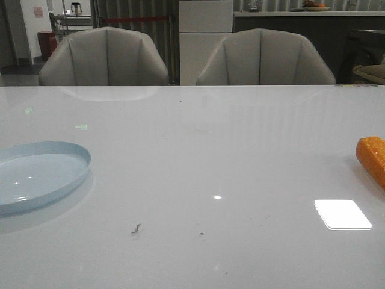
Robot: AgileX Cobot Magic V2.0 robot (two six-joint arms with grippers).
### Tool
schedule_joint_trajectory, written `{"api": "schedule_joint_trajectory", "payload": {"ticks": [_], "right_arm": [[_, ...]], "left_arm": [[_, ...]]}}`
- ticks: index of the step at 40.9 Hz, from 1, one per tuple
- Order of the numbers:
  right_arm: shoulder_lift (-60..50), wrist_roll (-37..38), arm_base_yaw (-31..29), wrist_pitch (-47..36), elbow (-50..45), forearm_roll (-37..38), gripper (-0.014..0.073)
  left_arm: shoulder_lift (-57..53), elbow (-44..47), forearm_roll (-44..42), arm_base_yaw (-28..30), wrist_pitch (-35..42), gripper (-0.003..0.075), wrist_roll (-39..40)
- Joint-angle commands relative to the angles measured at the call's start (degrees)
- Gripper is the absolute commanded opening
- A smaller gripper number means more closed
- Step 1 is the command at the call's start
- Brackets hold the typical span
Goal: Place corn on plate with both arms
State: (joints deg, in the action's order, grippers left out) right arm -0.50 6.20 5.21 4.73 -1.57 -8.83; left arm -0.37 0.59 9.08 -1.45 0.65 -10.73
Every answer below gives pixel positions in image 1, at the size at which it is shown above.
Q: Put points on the orange corn cob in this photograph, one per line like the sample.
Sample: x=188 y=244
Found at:
x=370 y=154

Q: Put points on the white cabinet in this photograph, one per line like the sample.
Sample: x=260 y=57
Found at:
x=201 y=25

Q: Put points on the dark jug on table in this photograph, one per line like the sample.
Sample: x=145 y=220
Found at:
x=76 y=8

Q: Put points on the red bin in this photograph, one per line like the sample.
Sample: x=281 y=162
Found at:
x=48 y=43

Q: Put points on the fruit bowl on counter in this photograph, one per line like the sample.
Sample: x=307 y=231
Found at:
x=315 y=6

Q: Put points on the beige cushion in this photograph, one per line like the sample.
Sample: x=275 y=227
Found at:
x=373 y=74

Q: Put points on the right grey upholstered chair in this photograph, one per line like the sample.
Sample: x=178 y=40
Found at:
x=265 y=57

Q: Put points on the left grey upholstered chair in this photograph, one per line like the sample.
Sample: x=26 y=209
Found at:
x=105 y=57

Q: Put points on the light blue round plate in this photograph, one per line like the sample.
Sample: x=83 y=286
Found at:
x=36 y=174

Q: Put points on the dark counter with white top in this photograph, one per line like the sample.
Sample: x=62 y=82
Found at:
x=344 y=39

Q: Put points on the grey upholstered chair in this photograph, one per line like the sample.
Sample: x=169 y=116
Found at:
x=105 y=57
x=265 y=57

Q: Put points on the red barrier belt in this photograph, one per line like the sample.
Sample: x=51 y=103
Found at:
x=134 y=19

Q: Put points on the pink wall notice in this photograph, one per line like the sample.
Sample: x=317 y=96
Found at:
x=38 y=12

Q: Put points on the background metal table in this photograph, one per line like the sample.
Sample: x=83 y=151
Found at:
x=63 y=24

